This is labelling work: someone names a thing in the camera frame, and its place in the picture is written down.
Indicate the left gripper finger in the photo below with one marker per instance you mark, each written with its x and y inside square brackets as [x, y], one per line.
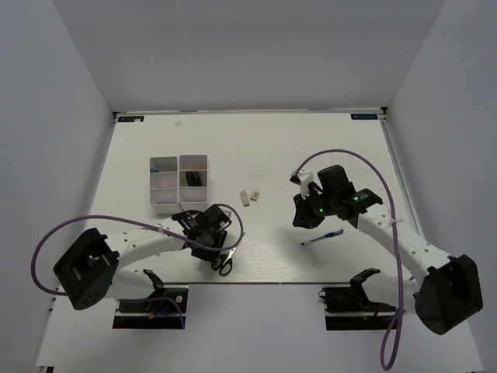
[207, 255]
[218, 257]

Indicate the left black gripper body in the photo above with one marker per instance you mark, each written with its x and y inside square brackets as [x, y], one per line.
[211, 237]

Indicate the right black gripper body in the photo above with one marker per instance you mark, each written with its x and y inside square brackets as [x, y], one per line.
[324, 203]

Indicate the black handled scissors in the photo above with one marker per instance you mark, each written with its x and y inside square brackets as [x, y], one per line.
[224, 262]

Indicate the white eraser block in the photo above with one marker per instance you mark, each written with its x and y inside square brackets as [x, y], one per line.
[244, 198]

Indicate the green highlighter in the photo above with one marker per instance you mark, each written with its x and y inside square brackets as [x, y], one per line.
[189, 179]

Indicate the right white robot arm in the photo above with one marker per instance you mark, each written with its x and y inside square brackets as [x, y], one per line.
[445, 290]

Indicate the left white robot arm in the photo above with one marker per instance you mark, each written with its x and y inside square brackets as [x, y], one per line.
[95, 265]

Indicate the blue ballpoint pen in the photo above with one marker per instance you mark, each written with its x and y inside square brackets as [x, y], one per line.
[323, 237]

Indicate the right white organizer box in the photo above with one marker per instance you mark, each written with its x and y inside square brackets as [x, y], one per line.
[194, 198]

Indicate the right corner label sticker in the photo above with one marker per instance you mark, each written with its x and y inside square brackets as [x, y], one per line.
[364, 116]

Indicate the corner label sticker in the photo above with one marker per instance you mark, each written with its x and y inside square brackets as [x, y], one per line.
[130, 119]
[364, 116]

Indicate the left corner label sticker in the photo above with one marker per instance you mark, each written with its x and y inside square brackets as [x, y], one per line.
[130, 119]

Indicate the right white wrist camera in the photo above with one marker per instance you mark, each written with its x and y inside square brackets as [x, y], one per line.
[303, 179]

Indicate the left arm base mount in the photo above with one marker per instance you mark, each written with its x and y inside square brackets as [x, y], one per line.
[162, 307]

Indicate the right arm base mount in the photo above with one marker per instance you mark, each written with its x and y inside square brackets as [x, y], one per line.
[348, 308]

